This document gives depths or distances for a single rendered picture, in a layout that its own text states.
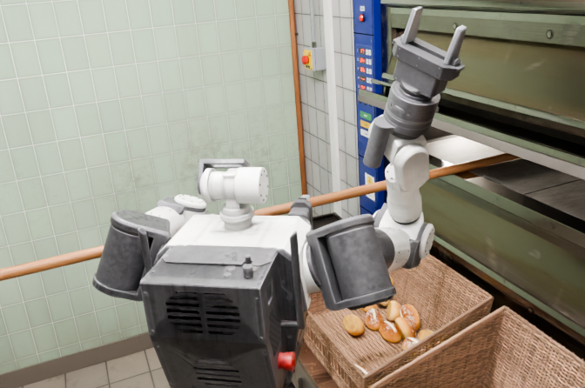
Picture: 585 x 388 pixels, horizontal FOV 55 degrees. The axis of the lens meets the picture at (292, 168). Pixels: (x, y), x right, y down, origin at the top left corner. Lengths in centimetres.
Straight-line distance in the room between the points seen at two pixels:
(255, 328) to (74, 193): 201
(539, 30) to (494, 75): 20
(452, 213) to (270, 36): 136
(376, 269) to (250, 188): 26
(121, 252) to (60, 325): 202
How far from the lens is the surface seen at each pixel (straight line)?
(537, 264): 172
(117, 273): 111
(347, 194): 169
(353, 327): 208
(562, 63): 154
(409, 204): 117
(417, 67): 97
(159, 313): 94
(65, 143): 274
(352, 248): 96
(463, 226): 192
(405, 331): 205
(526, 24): 158
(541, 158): 139
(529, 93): 158
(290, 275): 96
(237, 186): 98
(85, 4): 267
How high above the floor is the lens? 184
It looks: 19 degrees down
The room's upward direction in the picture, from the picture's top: 4 degrees counter-clockwise
